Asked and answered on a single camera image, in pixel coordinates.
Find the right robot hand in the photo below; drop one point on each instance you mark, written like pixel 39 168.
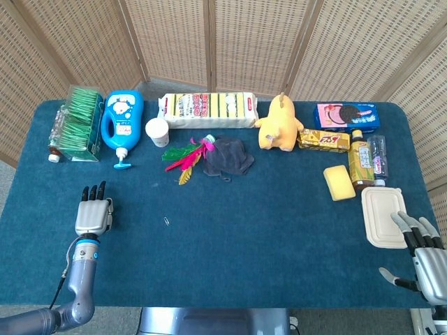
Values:
pixel 431 272

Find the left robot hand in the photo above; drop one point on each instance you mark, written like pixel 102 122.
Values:
pixel 92 216

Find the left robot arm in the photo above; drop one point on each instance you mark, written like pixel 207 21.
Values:
pixel 82 279

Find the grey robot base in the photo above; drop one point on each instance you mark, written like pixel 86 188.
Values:
pixel 213 322

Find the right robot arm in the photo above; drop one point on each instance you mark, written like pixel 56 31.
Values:
pixel 440 318

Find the small metal paper clip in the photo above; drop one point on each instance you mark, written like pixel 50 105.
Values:
pixel 166 221

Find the brown bottle white cap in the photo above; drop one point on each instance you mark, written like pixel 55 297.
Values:
pixel 54 157

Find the beige lidded lunch box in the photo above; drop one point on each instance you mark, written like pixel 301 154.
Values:
pixel 380 216

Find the green tea bag box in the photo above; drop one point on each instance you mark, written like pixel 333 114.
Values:
pixel 80 125

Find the blue detergent pump bottle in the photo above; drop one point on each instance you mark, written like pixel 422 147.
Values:
pixel 122 118

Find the white paper cup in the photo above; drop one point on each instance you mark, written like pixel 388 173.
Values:
pixel 158 134

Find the colourful feather shuttlecock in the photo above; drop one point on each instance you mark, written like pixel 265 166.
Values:
pixel 188 160

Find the clear bottle purple label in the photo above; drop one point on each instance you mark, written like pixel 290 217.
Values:
pixel 379 160

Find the yellow cleaning sponge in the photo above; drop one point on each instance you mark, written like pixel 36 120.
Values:
pixel 339 183

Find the yellow label tea bottle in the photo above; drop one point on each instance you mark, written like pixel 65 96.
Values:
pixel 361 160

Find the blue table cover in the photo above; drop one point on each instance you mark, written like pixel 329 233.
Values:
pixel 227 251

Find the dark grey cloth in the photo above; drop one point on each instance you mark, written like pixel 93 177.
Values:
pixel 227 157

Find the packaged yellow sponge multipack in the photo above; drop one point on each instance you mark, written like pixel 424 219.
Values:
pixel 209 111

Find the yellow biscuit pack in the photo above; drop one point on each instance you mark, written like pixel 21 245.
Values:
pixel 324 140

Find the blue cookie box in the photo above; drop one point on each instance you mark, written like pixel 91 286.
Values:
pixel 345 117

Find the yellow plush toy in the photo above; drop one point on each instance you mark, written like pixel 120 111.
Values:
pixel 279 122

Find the woven rattan folding screen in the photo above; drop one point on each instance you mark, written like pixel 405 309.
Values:
pixel 251 42

